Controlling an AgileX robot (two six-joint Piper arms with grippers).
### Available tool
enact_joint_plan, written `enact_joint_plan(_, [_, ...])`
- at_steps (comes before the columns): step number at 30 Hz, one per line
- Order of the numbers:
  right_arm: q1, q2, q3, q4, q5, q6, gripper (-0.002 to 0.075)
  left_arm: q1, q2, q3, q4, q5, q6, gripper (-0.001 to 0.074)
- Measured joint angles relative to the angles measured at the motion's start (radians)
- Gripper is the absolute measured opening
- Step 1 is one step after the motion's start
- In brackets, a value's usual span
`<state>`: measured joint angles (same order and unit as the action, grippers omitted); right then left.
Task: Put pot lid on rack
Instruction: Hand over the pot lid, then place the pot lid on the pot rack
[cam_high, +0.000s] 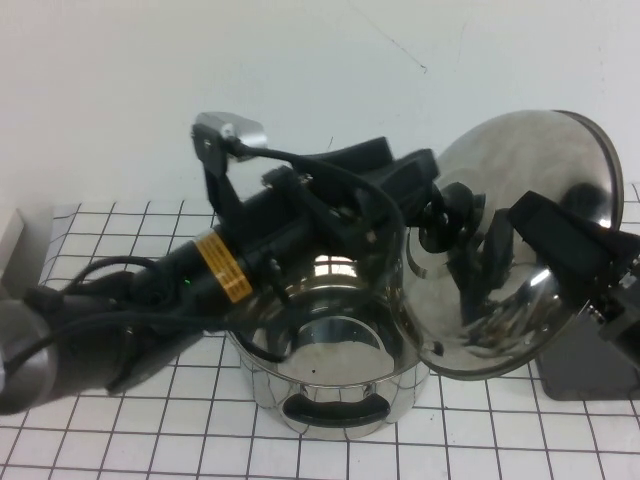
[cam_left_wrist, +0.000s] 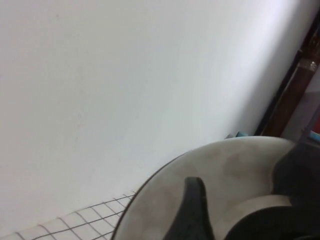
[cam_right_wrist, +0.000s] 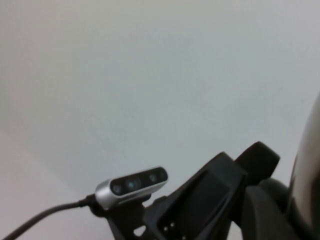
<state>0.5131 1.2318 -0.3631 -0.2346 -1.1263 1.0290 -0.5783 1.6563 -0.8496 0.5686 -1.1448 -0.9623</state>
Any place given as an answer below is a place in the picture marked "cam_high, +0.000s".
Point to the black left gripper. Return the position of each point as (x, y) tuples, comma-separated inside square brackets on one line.
[(310, 215)]

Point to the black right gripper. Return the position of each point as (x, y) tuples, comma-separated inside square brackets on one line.
[(622, 300)]

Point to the steel pot lid black knob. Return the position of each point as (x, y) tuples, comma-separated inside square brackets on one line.
[(450, 310)]

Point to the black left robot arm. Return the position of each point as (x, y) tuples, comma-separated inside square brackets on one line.
[(150, 320)]

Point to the stainless steel cooking pot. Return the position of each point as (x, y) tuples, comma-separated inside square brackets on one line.
[(325, 350)]

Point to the white black checked tablecloth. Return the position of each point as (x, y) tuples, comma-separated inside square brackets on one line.
[(150, 440)]

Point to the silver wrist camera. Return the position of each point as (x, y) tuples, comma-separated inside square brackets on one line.
[(245, 132)]

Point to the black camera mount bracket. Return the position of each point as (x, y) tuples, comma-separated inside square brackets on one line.
[(217, 175)]

